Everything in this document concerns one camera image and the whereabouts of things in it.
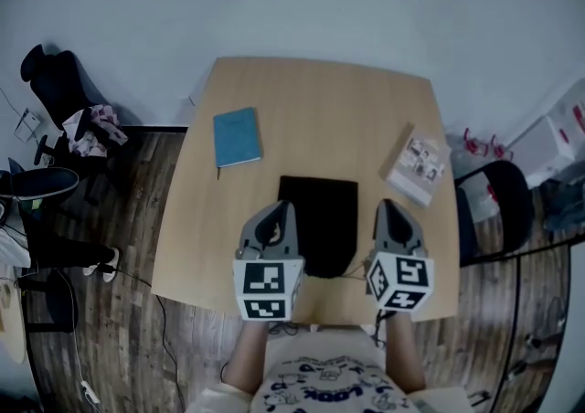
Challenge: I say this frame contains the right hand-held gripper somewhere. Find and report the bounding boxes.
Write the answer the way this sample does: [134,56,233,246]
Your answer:
[364,198,435,322]

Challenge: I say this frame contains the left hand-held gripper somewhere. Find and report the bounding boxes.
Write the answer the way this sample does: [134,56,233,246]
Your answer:
[232,199,306,323]

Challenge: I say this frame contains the thin brown bag drawstring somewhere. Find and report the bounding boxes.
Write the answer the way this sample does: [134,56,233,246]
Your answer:
[340,259,371,281]

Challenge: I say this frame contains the black drawstring bag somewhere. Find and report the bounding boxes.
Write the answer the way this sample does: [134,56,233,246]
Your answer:
[277,175,360,279]

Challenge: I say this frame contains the person's left forearm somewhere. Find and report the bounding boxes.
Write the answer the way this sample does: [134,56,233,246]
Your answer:
[222,317,271,397]

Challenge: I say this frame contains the person's right forearm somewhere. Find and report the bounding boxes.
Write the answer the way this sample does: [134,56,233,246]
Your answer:
[382,310,429,395]

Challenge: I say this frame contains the cream printed shirt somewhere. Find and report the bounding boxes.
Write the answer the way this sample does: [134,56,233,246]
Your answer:
[186,326,476,413]

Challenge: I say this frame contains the black stand pole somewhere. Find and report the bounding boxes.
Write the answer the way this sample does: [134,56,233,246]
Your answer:
[491,237,585,413]

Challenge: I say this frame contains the book with picture cover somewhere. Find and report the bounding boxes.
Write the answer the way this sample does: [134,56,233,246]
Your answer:
[378,122,452,209]

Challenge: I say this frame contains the black folding chair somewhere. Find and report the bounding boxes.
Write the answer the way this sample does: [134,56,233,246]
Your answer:
[454,160,536,267]

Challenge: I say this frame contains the blue notebook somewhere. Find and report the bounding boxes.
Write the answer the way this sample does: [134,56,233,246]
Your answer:
[212,106,263,170]

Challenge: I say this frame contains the grey clothing pile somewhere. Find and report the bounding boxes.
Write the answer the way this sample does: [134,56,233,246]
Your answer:
[542,172,585,235]

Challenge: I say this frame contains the white cardboard boxes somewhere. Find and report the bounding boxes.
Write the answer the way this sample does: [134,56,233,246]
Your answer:
[505,77,585,189]

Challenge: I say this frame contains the black stool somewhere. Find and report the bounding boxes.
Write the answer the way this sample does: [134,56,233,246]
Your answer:
[23,269,77,334]

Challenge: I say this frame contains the white patterned cloth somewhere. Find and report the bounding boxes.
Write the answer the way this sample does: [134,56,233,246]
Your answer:
[62,103,130,159]

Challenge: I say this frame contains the white paper tag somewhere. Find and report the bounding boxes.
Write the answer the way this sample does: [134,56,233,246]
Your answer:
[13,108,43,144]

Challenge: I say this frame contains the black office chair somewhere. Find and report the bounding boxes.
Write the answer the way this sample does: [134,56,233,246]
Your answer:
[20,44,132,205]

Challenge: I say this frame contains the black floor cable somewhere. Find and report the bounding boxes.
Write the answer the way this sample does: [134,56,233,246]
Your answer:
[112,264,189,413]

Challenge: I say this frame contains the clear bag with red handles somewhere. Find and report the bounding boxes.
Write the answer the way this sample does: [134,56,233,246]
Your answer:
[445,127,516,166]

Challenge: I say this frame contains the white charger cable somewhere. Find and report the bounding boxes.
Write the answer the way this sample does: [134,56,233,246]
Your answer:
[57,268,102,404]

